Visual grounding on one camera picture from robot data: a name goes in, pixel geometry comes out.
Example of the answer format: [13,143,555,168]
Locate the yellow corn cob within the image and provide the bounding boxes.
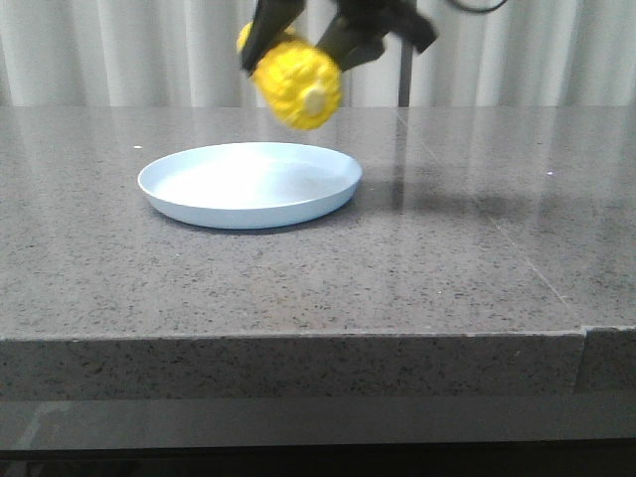
[250,27,342,130]

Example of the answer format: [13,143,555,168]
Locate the black cable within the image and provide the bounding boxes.
[446,0,510,14]

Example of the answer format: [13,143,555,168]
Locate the grey pleated curtain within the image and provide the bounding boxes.
[1,1,635,106]

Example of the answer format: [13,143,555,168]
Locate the light blue round plate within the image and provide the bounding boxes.
[137,142,363,230]

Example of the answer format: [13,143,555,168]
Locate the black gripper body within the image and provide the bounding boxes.
[336,0,437,54]

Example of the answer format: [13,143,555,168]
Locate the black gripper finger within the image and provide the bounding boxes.
[317,14,388,70]
[240,0,306,76]

